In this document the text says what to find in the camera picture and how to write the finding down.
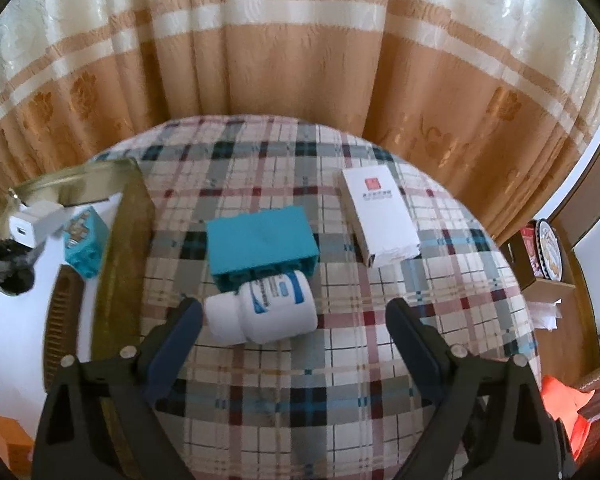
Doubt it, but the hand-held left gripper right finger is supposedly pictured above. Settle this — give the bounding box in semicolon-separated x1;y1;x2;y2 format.
384;297;578;480

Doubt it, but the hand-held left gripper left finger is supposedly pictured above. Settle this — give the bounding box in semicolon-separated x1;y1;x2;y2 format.
31;297;204;480

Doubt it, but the gold rimmed tray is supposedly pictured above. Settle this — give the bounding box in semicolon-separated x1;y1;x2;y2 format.
0;157;156;480

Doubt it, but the white pill bottle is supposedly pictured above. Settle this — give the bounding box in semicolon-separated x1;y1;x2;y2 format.
203;269;318;346

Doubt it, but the brown wooden comb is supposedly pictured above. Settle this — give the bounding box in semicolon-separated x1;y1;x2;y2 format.
42;267;85;393

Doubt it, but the blue bear print toy block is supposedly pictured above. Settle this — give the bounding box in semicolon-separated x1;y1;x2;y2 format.
62;205;112;279

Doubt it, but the black grey fuzzy hair tie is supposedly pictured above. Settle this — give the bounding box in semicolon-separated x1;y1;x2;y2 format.
0;239;43;296

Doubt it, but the white charger plug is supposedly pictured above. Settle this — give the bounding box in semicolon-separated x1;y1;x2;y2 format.
7;187;63;251

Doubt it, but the plaid tablecloth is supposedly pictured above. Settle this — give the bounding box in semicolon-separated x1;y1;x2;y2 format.
87;115;541;480

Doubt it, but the white cardboard carton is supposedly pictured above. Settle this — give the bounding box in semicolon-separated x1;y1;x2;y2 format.
340;164;422;269

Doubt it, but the teal building block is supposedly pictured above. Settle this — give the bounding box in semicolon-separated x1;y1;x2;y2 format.
206;206;321;293

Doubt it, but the white crumpled paper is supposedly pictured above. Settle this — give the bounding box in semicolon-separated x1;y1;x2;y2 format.
525;300;565;331

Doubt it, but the brown cardboard box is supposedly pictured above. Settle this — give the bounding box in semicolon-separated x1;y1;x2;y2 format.
500;225;576;306

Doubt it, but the red packet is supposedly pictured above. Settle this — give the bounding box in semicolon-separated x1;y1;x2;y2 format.
520;227;541;277

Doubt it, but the decorative plate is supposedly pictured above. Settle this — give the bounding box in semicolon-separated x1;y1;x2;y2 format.
534;218;566;281

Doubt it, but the orange cloth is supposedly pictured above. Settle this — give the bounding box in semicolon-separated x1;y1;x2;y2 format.
540;375;593;463

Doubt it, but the orange box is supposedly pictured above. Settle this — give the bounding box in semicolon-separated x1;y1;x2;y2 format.
0;412;36;478

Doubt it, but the beige floral curtain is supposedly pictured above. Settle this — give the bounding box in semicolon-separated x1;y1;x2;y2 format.
0;0;600;241

